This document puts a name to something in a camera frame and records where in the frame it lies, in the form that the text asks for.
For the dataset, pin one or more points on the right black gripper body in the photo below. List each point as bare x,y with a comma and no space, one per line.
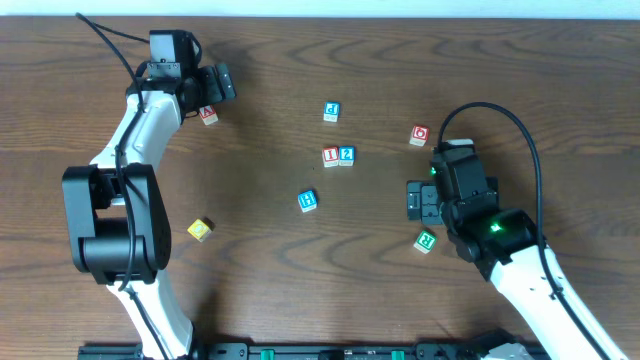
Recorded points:
423,201

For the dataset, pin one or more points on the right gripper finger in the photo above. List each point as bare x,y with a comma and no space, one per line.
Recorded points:
430,205
414,200

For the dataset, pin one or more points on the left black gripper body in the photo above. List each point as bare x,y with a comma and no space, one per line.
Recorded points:
220,83

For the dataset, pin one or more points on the red letter A block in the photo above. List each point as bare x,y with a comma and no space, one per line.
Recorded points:
208,115

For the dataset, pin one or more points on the blue number 2 block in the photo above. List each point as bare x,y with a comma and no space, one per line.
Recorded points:
346,156

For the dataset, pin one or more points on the red letter I block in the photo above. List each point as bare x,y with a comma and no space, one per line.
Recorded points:
330,156

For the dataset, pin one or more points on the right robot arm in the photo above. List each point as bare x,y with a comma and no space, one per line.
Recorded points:
536,286

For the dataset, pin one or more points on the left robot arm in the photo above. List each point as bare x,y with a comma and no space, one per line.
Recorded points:
117,222

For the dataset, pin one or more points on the green letter R block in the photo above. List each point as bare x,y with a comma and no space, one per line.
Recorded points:
425,242

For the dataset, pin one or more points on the red letter O block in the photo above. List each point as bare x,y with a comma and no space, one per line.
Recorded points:
419,135

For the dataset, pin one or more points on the blue letter H block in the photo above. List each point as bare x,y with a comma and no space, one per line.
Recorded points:
307,201

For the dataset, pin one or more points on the blue letter P block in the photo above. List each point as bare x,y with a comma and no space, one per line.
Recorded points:
331,111

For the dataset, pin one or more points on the yellow wooden block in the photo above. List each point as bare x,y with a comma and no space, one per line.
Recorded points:
201,229

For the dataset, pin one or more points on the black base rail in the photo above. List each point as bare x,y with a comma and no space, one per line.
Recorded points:
421,351

